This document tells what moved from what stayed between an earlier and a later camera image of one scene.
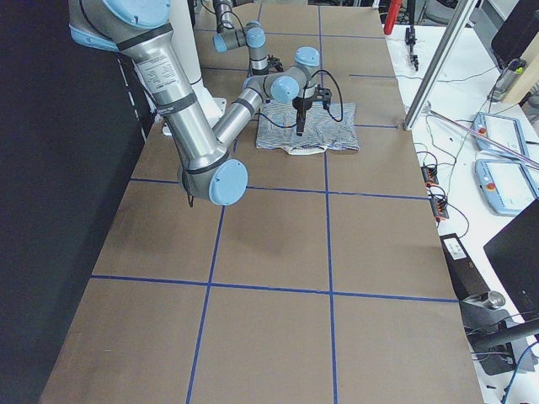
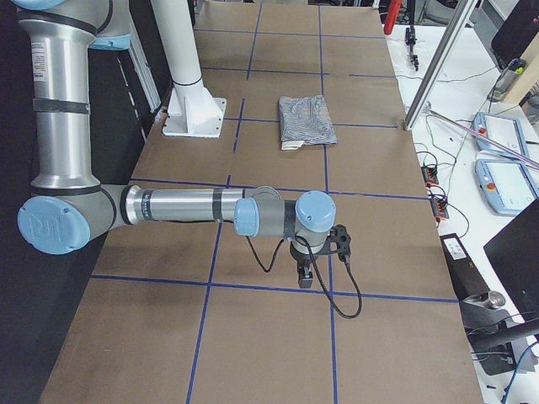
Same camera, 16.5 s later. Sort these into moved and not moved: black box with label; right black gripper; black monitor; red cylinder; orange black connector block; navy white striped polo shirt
Moved: right black gripper; navy white striped polo shirt
Not moved: black monitor; black box with label; orange black connector block; red cylinder
